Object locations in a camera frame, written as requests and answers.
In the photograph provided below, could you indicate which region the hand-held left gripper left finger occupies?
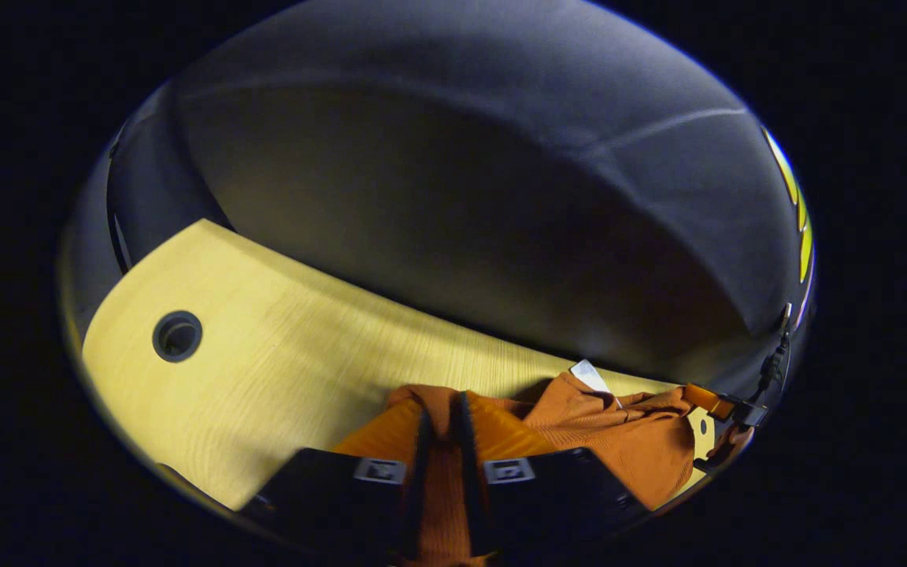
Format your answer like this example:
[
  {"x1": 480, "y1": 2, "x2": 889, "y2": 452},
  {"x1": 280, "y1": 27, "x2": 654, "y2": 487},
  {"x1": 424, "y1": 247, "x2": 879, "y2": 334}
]
[{"x1": 237, "y1": 398, "x2": 435, "y2": 564}]

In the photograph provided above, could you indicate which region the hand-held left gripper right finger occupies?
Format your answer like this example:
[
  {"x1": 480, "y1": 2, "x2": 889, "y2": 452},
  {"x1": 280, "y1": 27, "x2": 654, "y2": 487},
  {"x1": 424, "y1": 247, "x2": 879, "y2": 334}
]
[{"x1": 453, "y1": 391, "x2": 653, "y2": 560}]

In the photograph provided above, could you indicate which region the orange shirt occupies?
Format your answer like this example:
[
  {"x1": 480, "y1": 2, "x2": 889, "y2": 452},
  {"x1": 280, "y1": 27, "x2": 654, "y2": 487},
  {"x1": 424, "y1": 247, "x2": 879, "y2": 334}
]
[{"x1": 387, "y1": 359, "x2": 755, "y2": 567}]

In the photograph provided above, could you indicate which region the black backdrop cloth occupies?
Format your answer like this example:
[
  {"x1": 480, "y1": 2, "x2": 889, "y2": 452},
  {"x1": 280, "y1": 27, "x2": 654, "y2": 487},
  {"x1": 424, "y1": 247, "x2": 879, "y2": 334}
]
[{"x1": 60, "y1": 0, "x2": 816, "y2": 395}]

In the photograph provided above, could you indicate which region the black cable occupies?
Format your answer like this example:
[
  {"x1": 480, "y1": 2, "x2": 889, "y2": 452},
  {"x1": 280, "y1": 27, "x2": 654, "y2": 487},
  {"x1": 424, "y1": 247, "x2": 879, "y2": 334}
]
[{"x1": 753, "y1": 303, "x2": 794, "y2": 406}]

